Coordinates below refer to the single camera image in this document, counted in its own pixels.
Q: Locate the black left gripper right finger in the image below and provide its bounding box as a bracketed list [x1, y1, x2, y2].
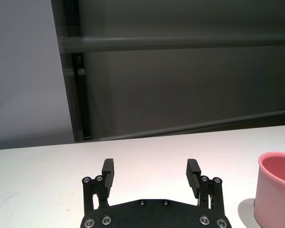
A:
[185, 158, 227, 212]

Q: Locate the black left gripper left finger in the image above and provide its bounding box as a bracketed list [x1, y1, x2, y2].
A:
[82, 158, 115, 214]

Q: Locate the pink plastic cup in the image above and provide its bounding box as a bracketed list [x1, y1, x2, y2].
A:
[253, 152, 285, 228]

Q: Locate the thick grey horizontal bar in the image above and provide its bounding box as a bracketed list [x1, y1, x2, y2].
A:
[61, 33, 285, 53]

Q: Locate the black vertical post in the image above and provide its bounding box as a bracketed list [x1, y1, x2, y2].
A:
[66, 0, 93, 141]

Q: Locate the grey frame upright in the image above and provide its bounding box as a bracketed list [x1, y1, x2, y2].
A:
[51, 0, 77, 143]

